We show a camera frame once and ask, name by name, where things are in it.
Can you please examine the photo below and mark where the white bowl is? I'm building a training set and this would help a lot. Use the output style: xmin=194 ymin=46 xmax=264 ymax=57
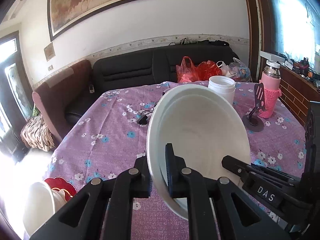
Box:
xmin=23 ymin=181 xmax=55 ymax=237
xmin=146 ymin=84 xmax=251 ymax=219

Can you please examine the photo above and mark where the cream ceramic dish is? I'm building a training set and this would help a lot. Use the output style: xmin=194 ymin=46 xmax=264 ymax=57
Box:
xmin=52 ymin=189 xmax=67 ymax=212

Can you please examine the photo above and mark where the red scalloped plate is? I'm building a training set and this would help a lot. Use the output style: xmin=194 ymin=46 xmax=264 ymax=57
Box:
xmin=44 ymin=177 xmax=77 ymax=201

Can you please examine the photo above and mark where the purple floral tablecloth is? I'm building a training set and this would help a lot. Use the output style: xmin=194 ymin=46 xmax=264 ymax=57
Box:
xmin=43 ymin=82 xmax=306 ymax=239

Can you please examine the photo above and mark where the purple phone stand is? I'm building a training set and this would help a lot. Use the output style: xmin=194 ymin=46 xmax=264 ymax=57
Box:
xmin=242 ymin=83 xmax=265 ymax=132

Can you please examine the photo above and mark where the black small adapter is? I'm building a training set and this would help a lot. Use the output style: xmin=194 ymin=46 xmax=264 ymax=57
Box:
xmin=136 ymin=109 xmax=153 ymax=125

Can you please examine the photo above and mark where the patterned blanket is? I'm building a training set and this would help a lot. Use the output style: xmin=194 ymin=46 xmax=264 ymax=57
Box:
xmin=20 ymin=114 xmax=55 ymax=152

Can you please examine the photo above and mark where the green cloth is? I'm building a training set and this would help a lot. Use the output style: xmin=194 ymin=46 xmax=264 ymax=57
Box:
xmin=32 ymin=104 xmax=40 ymax=117

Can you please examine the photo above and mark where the pink thermos bottle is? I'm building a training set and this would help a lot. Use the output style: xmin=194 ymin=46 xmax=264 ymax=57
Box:
xmin=259 ymin=60 xmax=281 ymax=119

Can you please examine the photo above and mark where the maroon armchair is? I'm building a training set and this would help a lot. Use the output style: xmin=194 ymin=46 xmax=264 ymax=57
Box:
xmin=32 ymin=60 xmax=92 ymax=145

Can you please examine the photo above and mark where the white plastic jar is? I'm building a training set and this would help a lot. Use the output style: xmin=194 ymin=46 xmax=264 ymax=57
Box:
xmin=208 ymin=75 xmax=236 ymax=105

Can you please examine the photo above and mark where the cartoon printed bag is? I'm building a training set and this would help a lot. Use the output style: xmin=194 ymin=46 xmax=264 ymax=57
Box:
xmin=228 ymin=57 xmax=252 ymax=82

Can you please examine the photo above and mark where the dark wooden door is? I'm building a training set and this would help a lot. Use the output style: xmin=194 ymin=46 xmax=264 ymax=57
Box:
xmin=1 ymin=31 xmax=33 ymax=162

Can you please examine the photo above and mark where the white box on cabinet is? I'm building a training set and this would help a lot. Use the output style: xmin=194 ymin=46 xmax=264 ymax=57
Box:
xmin=260 ymin=50 xmax=285 ymax=63

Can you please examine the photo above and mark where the clear plastic bag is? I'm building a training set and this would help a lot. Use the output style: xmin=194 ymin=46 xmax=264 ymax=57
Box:
xmin=216 ymin=61 xmax=234 ymax=77

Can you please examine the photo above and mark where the black sofa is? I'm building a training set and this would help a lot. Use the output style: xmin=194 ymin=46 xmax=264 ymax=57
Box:
xmin=65 ymin=40 xmax=238 ymax=125

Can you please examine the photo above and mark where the red plastic bag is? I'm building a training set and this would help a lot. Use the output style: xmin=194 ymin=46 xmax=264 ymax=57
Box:
xmin=176 ymin=56 xmax=222 ymax=83

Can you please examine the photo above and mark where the wooden mirror cabinet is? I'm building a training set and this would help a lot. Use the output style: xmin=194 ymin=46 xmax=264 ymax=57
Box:
xmin=241 ymin=0 xmax=320 ymax=128

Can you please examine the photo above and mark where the small wall certificate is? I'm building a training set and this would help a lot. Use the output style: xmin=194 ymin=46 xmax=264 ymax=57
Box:
xmin=44 ymin=42 xmax=55 ymax=62

